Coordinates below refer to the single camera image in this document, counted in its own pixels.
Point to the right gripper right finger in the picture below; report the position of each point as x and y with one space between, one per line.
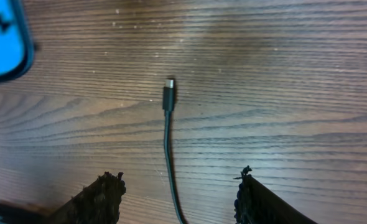
256 204

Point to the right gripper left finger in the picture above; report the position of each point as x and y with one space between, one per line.
97 203

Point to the Galaxy smartphone blue screen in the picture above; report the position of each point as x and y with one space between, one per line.
17 48

